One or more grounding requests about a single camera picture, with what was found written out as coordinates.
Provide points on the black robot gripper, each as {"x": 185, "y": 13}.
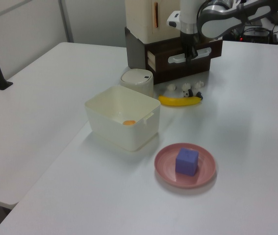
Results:
{"x": 188, "y": 40}

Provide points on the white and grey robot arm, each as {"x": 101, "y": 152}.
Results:
{"x": 214, "y": 17}

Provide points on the dark grey drawer housing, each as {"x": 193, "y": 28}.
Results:
{"x": 135, "y": 52}

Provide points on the black and white panda toy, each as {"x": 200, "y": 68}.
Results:
{"x": 190, "y": 93}

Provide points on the yellow banana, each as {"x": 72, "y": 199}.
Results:
{"x": 178, "y": 101}

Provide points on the white mini trash can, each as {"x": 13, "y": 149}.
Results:
{"x": 138, "y": 82}

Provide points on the cream plastic cabinet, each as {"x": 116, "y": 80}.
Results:
{"x": 141, "y": 19}

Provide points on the black electronics box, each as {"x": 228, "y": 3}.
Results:
{"x": 256, "y": 34}

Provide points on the toasted bread piece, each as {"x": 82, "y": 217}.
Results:
{"x": 129, "y": 122}

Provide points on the cream plastic storage box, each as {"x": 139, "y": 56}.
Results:
{"x": 129, "y": 132}

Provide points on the blue purple cube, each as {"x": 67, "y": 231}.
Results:
{"x": 186, "y": 162}

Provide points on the pink plate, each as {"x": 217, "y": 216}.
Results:
{"x": 165, "y": 169}

